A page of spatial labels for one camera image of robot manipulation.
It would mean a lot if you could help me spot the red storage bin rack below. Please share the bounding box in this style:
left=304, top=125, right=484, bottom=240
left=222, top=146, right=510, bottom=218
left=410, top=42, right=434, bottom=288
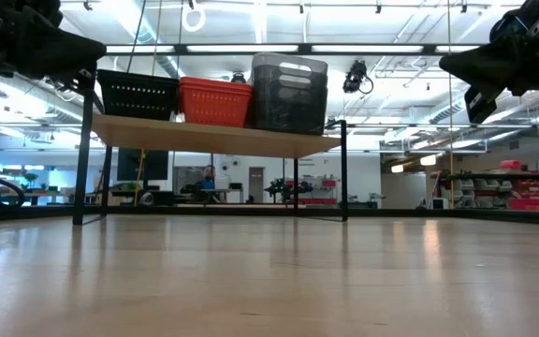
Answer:
left=437, top=158, right=539, bottom=212

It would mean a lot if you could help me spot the black hanging camera with cable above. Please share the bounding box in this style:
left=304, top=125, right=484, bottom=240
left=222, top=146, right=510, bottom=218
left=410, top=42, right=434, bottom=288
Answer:
left=342, top=59, right=375, bottom=95

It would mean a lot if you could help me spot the dark hanging cable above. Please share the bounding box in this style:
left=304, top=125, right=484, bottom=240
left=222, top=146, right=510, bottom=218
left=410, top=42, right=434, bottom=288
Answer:
left=125, top=0, right=148, bottom=74

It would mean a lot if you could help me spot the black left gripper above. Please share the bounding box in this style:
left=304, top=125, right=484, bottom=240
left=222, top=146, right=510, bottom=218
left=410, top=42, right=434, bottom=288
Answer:
left=0, top=0, right=108, bottom=95

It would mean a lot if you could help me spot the black monitor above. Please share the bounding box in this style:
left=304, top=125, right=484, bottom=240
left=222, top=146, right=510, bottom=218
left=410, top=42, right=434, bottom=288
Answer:
left=116, top=148, right=170, bottom=183

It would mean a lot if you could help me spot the yellow vertical cord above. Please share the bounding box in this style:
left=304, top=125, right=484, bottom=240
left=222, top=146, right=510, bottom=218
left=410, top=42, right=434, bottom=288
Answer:
left=445, top=0, right=456, bottom=211

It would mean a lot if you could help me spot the white cable loop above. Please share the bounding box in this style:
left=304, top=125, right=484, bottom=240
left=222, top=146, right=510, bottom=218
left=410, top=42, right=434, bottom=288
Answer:
left=181, top=0, right=207, bottom=34

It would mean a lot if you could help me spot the background desk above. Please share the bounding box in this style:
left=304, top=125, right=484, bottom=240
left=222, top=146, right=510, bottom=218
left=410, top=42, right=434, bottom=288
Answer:
left=109, top=184, right=245, bottom=207

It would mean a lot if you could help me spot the grey door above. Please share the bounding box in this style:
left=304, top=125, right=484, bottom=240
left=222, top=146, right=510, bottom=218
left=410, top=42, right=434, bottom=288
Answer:
left=248, top=166, right=266, bottom=204

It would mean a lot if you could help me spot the wooden shelf with black legs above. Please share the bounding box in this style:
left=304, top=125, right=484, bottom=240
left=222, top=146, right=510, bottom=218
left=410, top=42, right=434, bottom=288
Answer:
left=72, top=74, right=349, bottom=227

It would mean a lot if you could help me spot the person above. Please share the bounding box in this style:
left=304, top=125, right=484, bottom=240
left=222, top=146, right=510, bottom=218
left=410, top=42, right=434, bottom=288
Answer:
left=201, top=164, right=218, bottom=191

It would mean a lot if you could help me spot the black overhead frame beam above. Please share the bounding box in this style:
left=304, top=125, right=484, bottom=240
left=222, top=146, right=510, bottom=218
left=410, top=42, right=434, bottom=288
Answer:
left=103, top=42, right=484, bottom=57

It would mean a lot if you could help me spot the black aluminium table frame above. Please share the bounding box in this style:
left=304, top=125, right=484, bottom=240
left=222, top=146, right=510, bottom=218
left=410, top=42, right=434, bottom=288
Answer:
left=0, top=203, right=539, bottom=228

